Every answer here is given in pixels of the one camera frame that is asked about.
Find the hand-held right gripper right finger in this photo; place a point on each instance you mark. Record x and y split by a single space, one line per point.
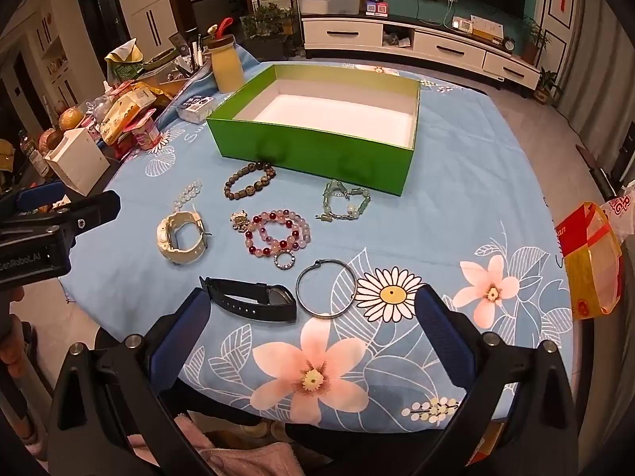
444 337

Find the blue and red cubes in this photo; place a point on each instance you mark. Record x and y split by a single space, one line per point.
377 7

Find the white carton box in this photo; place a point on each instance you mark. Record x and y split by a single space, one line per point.
74 158

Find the yellow snack packet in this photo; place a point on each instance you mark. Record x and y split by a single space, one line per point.
121 114

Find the blue floral tablecloth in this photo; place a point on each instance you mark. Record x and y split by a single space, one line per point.
446 238

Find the white wristwatch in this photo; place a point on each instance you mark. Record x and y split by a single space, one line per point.
171 238

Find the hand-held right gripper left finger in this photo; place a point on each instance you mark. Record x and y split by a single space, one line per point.
191 325

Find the tall potted plant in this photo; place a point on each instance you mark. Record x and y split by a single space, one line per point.
535 39

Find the small black and white box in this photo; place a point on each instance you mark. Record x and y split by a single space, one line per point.
196 106

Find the white desk calendar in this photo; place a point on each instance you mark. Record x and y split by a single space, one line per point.
486 27

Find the green and yellow packet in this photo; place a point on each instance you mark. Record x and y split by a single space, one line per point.
124 57

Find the small potted plant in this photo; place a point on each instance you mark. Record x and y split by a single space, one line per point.
545 87

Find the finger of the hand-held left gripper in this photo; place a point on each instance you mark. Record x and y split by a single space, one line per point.
94 210
34 197

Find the cluster of green plants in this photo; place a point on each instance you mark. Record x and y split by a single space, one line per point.
270 20

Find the person's left hand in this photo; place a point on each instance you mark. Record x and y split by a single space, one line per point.
9 344

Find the white plastic bag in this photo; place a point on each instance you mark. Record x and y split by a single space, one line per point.
620 213

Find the thin metal bangle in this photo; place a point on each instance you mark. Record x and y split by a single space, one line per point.
347 270

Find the black alarm clock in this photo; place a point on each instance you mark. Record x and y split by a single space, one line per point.
509 44

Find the green cardboard box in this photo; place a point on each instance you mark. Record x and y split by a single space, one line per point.
317 124

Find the pink towel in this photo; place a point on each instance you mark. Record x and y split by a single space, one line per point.
248 456

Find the red and yellow bag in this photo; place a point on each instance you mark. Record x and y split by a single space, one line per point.
590 263

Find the orange fruit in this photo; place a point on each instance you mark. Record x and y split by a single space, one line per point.
71 119

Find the gold charm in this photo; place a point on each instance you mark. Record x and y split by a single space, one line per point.
239 220

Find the black wristwatch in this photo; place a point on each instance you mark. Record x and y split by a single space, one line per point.
248 297

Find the white television cabinet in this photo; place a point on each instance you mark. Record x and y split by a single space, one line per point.
436 47

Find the clear plastic storage box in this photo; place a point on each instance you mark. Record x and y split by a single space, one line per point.
330 1

